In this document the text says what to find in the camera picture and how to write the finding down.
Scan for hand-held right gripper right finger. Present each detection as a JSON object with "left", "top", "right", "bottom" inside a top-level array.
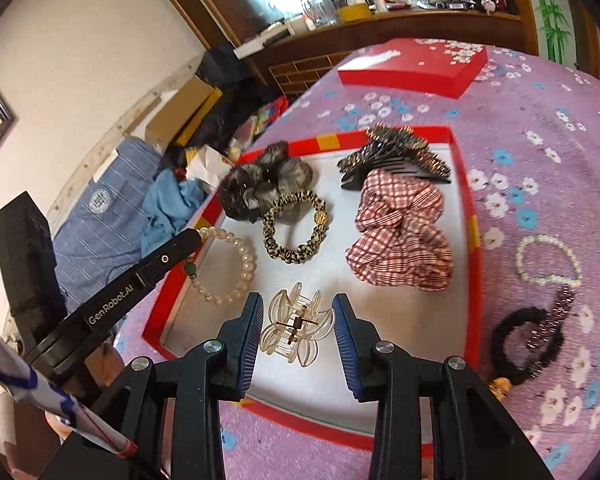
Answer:
[{"left": 331, "top": 294, "right": 556, "bottom": 480}]

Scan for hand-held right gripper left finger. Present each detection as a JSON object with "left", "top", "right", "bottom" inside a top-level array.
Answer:
[{"left": 37, "top": 291, "right": 265, "bottom": 480}]

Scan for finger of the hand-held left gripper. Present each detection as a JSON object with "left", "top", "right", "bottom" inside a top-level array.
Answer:
[{"left": 136, "top": 229, "right": 203, "bottom": 288}]

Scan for clear plastic claw clip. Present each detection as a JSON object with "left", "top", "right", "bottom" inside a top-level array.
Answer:
[{"left": 260, "top": 282, "right": 336, "bottom": 366}]

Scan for cream pearl bracelet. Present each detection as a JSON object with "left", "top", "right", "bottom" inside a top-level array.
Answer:
[{"left": 182, "top": 227, "right": 257, "bottom": 306}]

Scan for red jewelry box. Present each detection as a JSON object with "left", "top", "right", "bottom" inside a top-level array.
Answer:
[{"left": 142, "top": 127, "right": 483, "bottom": 453}]

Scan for black scrunchie with gold charm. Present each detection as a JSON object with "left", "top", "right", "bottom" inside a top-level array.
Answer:
[{"left": 487, "top": 305, "right": 566, "bottom": 401}]

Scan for blue cloth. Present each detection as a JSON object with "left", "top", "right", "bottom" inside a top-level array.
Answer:
[{"left": 140, "top": 167, "right": 206, "bottom": 256}]

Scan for blue striped shirt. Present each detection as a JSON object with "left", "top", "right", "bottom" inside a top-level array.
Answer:
[{"left": 50, "top": 137, "right": 181, "bottom": 301}]

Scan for crumpled white paper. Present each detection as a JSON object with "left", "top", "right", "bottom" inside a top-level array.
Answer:
[{"left": 187, "top": 145, "right": 236, "bottom": 181}]

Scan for grey organza scrunchie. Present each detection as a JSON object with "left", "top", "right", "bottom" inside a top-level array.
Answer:
[{"left": 219, "top": 141, "right": 315, "bottom": 223}]

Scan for red plaid scrunchie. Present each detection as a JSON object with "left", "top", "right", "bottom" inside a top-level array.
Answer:
[{"left": 345, "top": 167, "right": 455, "bottom": 292}]

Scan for cardboard box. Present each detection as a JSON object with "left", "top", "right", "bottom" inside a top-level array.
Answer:
[{"left": 145, "top": 76, "right": 223, "bottom": 148}]

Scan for black bag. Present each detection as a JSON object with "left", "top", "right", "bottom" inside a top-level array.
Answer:
[{"left": 200, "top": 50, "right": 261, "bottom": 91}]

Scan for black jewelled hair combs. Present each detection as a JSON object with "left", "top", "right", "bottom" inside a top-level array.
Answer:
[{"left": 336, "top": 122, "right": 452, "bottom": 192}]

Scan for dark beaded hair clip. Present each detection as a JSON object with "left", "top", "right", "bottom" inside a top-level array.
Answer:
[{"left": 525, "top": 284, "right": 577, "bottom": 376}]

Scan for white board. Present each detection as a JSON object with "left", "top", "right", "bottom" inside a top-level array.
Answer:
[{"left": 233, "top": 30, "right": 288, "bottom": 60}]

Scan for wooden counter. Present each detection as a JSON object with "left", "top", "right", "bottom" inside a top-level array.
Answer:
[{"left": 140, "top": 0, "right": 538, "bottom": 96}]

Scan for red box lid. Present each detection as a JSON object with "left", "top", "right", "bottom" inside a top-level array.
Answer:
[{"left": 337, "top": 37, "right": 488, "bottom": 100}]

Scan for glass pitcher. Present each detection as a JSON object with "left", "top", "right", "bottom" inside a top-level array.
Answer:
[{"left": 300, "top": 0, "right": 321, "bottom": 28}]

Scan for yellow box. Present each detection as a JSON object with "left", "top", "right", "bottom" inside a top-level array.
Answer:
[{"left": 339, "top": 2, "right": 371, "bottom": 23}]

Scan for leopard print hair tie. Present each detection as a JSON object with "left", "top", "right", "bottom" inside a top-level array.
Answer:
[{"left": 261, "top": 194, "right": 330, "bottom": 267}]

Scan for striped white strap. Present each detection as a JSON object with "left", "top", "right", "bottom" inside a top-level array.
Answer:
[{"left": 0, "top": 315, "right": 137, "bottom": 457}]

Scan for white pearl bracelet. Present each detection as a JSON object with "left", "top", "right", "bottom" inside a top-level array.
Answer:
[{"left": 516, "top": 235, "right": 583, "bottom": 288}]

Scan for green bamboo wall sticker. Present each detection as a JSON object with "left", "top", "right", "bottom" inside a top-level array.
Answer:
[{"left": 525, "top": 0, "right": 578, "bottom": 66}]

